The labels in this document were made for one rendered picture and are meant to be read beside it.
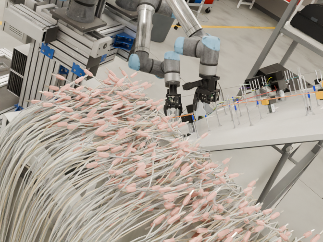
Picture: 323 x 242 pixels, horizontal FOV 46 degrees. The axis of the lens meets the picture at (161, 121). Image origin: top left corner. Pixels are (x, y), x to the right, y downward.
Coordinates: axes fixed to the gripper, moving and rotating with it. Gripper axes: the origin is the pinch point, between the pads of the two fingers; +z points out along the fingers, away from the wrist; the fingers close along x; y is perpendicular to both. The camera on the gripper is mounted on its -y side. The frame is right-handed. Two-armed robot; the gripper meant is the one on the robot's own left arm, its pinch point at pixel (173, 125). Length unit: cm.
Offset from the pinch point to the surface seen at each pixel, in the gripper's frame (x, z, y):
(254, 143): 23, 14, 56
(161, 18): 3, -188, -299
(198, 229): -2, 33, 113
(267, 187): 33, 29, 36
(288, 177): 55, 25, -7
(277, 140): 29, 14, 61
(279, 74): 65, -35, -36
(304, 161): 71, 17, -24
